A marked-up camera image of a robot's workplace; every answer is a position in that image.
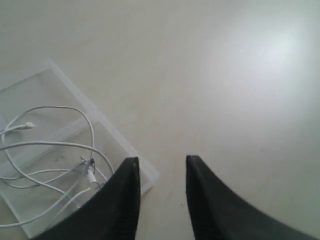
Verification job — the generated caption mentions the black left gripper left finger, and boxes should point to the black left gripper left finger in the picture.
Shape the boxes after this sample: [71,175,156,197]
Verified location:
[35,157,141,240]

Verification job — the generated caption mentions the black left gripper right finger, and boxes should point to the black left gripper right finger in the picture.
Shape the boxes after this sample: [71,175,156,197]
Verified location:
[185,155,314,240]

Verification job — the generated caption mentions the white wired earphones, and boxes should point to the white wired earphones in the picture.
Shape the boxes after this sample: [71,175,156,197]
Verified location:
[0,107,115,229]

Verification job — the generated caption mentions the clear plastic storage case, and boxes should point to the clear plastic storage case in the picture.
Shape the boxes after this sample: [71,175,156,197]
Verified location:
[0,57,161,238]

